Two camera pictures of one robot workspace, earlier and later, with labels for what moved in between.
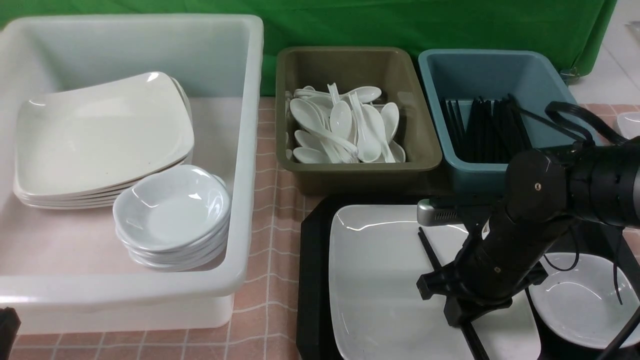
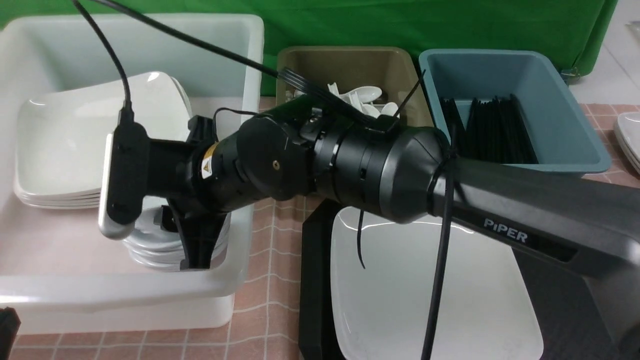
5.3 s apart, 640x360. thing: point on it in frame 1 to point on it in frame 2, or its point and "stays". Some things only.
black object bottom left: x=10 y=324 stays
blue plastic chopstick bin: x=527 y=76 stays
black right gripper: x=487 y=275 to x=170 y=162
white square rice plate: x=376 y=256 stays
